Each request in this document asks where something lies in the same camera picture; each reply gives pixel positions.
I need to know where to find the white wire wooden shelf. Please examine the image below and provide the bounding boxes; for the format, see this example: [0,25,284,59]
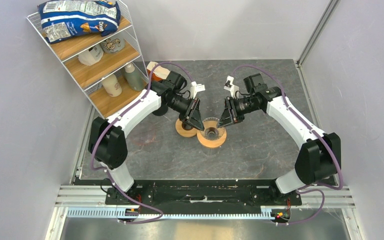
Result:
[27,0,147,118]

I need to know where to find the red black dripper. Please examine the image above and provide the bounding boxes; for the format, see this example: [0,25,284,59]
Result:
[152,105,168,117]

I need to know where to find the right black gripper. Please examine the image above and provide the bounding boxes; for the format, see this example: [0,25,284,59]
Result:
[216,95,260,128]

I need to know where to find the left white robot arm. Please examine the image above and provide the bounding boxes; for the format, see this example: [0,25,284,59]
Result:
[88,71,205,205]

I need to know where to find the orange white filter box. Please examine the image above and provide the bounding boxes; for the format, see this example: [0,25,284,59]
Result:
[146,61,171,81]

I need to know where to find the wooden ring stand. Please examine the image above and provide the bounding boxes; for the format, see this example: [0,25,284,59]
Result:
[196,130,227,149]
[175,119,198,138]

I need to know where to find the blue Doritos chip bag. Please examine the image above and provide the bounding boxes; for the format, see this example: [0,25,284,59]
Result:
[37,0,122,44]

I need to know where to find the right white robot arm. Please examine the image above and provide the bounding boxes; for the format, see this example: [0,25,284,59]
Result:
[217,73,341,205]

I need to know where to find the white plastic jug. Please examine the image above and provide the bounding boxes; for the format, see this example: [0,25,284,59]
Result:
[77,44,104,66]

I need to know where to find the cream white bottle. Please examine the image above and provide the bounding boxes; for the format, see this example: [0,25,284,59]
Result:
[101,74,123,97]

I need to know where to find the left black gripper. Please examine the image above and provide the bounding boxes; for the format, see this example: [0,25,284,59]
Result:
[165,94,204,132]

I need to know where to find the grey green bottle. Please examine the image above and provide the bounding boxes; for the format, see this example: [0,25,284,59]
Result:
[124,63,145,92]

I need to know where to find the clear glass dripper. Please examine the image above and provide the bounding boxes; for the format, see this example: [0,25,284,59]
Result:
[200,117,226,141]

